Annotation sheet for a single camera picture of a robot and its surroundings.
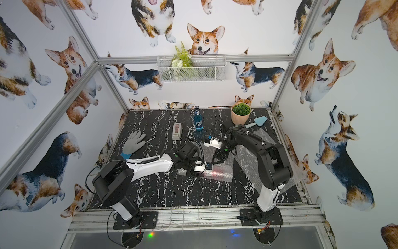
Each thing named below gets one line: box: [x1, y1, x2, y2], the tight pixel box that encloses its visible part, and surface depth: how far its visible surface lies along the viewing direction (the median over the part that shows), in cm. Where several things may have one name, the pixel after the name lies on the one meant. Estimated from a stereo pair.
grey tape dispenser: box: [172, 122, 183, 141], surface depth 106 cm
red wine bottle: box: [202, 167, 231, 175], surface depth 85 cm
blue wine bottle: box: [193, 105, 204, 132], surface depth 101 cm
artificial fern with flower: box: [170, 41, 194, 81], surface depth 86 cm
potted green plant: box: [231, 102, 252, 126], surface depth 107 cm
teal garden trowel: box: [244, 116, 267, 129], surface depth 116 cm
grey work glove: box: [120, 130, 147, 160], surface depth 102 cm
